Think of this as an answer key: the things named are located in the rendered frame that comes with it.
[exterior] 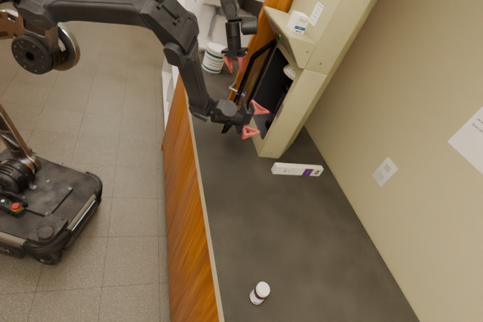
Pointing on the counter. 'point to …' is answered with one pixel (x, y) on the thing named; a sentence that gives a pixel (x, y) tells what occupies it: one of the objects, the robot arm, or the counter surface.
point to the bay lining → (272, 82)
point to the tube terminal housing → (325, 31)
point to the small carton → (297, 22)
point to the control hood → (302, 49)
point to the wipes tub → (213, 58)
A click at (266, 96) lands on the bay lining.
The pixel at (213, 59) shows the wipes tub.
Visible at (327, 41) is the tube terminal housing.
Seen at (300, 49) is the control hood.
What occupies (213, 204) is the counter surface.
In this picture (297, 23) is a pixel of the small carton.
